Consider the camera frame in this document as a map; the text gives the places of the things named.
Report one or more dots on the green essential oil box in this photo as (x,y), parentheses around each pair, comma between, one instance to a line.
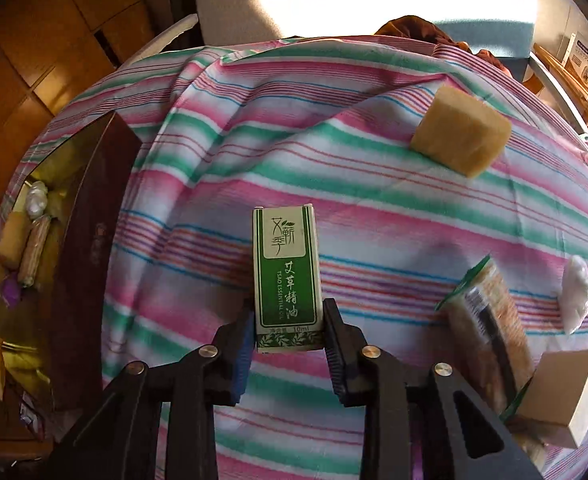
(286,275)

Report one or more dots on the brown cardboard box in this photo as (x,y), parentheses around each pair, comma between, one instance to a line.
(26,417)

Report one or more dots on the gold tin box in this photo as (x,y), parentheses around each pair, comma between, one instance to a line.
(89,260)

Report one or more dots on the purple snack packet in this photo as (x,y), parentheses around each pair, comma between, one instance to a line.
(8,292)

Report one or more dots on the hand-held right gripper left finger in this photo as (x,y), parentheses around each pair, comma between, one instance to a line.
(244,355)

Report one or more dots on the striped blanket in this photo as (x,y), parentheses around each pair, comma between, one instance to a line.
(374,200)

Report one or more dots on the cracker packet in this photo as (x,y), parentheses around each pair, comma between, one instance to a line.
(34,250)
(489,330)

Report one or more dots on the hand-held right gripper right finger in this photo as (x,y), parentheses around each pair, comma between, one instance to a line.
(336,360)

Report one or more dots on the wooden rack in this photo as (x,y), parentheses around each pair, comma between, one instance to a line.
(569,100)

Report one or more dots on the white carton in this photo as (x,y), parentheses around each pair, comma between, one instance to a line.
(584,62)

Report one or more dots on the white ball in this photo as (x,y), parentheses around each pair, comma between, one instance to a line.
(36,199)
(576,295)

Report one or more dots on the brown cloth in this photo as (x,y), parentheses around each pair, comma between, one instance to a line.
(414,30)

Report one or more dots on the wooden wardrobe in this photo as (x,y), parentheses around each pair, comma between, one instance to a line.
(39,50)

